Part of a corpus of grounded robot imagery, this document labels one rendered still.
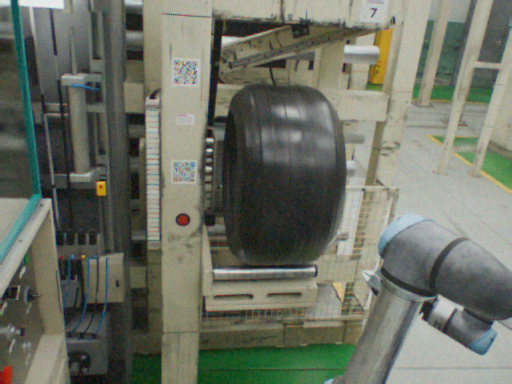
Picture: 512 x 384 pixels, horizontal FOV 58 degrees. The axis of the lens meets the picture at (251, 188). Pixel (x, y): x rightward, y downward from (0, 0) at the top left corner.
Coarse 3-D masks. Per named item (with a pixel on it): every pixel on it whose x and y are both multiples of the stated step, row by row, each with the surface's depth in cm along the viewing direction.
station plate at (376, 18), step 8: (368, 0) 151; (376, 0) 151; (384, 0) 152; (368, 8) 152; (376, 8) 152; (384, 8) 153; (360, 16) 153; (368, 16) 153; (376, 16) 153; (384, 16) 154
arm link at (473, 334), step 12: (456, 312) 118; (456, 324) 116; (468, 324) 115; (480, 324) 114; (456, 336) 117; (468, 336) 115; (480, 336) 113; (492, 336) 113; (468, 348) 116; (480, 348) 113
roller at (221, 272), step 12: (288, 264) 150; (300, 264) 151; (312, 264) 152; (216, 276) 145; (228, 276) 145; (240, 276) 146; (252, 276) 147; (264, 276) 148; (276, 276) 148; (288, 276) 149; (300, 276) 150; (312, 276) 151
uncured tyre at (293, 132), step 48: (240, 96) 138; (288, 96) 133; (240, 144) 128; (288, 144) 124; (336, 144) 127; (240, 192) 128; (288, 192) 123; (336, 192) 126; (240, 240) 133; (288, 240) 130
